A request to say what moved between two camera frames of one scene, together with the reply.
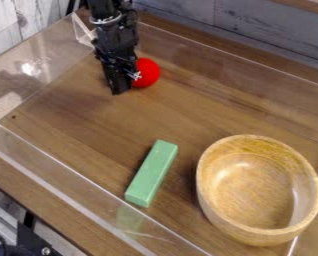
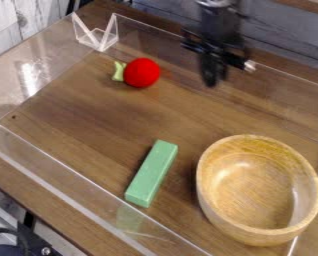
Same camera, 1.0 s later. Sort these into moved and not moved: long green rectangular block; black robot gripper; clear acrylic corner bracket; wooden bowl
Moved: black robot gripper
Not moved: long green rectangular block; clear acrylic corner bracket; wooden bowl
